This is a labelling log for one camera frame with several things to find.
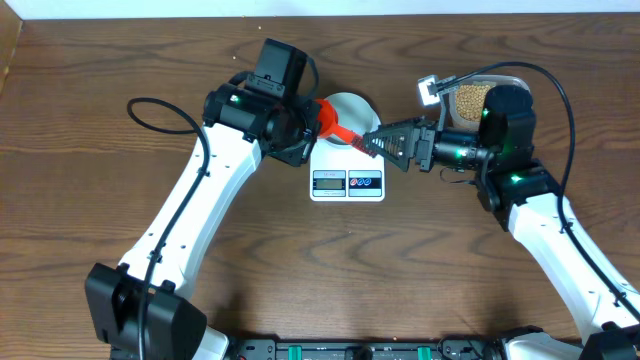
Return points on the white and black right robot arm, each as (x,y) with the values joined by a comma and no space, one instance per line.
(530,204)

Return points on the clear container of soybeans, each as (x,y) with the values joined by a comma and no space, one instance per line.
(466,103)

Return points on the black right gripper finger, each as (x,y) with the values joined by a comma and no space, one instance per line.
(405,127)
(396,149)

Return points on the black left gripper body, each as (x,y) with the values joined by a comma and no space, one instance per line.
(297,132)

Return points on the white digital kitchen scale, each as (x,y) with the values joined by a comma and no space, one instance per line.
(340,173)

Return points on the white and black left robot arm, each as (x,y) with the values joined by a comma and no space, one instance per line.
(141,308)

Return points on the black mounting rail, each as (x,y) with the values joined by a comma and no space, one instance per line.
(452,348)

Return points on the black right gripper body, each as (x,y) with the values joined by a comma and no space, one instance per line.
(425,155)

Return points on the white plastic bowl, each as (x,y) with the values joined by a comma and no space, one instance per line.
(354,112)

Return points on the red plastic measuring scoop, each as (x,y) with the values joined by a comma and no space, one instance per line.
(329,120)

